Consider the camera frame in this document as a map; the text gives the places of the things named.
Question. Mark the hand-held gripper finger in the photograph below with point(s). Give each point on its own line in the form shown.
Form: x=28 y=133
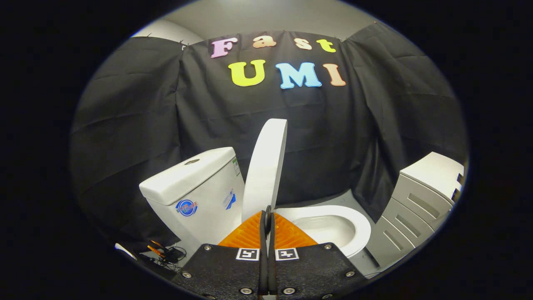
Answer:
x=263 y=258
x=272 y=258

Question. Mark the white toilet lid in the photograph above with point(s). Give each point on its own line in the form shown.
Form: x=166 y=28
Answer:
x=264 y=175

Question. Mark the white toilet bowl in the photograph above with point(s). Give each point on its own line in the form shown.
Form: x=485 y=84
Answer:
x=329 y=231

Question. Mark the white toilet tank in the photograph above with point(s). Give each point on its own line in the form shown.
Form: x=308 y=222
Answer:
x=200 y=208

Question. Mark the black backdrop cloth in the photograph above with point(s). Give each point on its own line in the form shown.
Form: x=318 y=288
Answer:
x=325 y=146

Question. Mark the white cylinder object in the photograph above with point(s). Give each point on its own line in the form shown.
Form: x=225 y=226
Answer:
x=125 y=251

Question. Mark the white drawer cabinet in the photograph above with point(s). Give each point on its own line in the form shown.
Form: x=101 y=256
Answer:
x=416 y=208

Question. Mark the black block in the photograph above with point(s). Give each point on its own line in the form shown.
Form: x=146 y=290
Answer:
x=456 y=195
x=460 y=179

